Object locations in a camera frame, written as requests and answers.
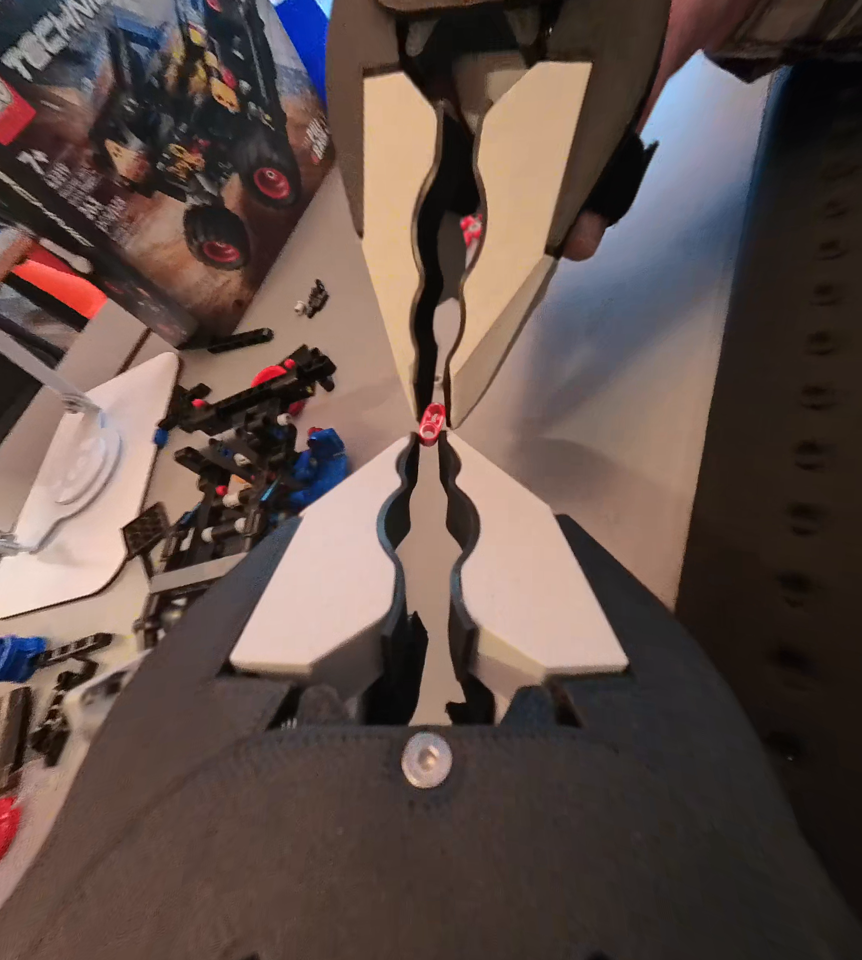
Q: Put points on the blue wheel rim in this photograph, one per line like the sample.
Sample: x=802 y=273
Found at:
x=11 y=658

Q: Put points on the thick black beam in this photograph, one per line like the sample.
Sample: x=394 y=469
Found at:
x=240 y=340

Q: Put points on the person's right forearm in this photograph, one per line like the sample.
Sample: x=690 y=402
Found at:
x=813 y=30

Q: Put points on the toy set box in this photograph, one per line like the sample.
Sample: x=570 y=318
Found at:
x=138 y=150

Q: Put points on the orange plastic object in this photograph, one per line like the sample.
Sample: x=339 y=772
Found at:
x=56 y=289

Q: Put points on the black holed beam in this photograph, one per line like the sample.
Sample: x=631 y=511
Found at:
x=75 y=647

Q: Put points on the toy brick vehicle chassis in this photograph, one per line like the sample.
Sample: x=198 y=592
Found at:
x=251 y=450

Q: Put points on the black pin cluster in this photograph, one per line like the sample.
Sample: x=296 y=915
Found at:
x=317 y=298

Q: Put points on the black square plate brick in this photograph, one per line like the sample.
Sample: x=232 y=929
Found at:
x=146 y=531

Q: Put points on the small red connector brick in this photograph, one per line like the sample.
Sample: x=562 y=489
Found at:
x=431 y=424

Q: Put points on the grey desk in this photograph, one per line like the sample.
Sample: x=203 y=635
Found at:
x=625 y=337

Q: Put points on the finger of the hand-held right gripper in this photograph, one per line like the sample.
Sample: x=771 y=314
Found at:
x=389 y=187
x=528 y=187

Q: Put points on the blue plastic container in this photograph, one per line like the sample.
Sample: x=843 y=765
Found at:
x=303 y=45

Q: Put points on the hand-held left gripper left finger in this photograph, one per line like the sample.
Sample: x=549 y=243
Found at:
x=311 y=600

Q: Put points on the black cylinder brick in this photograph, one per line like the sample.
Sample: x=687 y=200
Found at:
x=7 y=742

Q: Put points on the black perforated panel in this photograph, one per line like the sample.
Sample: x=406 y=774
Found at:
x=813 y=450

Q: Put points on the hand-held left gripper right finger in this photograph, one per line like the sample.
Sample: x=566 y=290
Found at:
x=543 y=600

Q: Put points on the black bent beam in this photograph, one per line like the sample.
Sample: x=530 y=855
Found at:
x=192 y=394

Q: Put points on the black frame brick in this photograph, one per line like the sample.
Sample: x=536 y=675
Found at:
x=63 y=712

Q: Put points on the person's right hand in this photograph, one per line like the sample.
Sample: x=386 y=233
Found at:
x=689 y=37

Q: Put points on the white stand base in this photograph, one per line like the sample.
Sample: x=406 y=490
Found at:
x=123 y=420

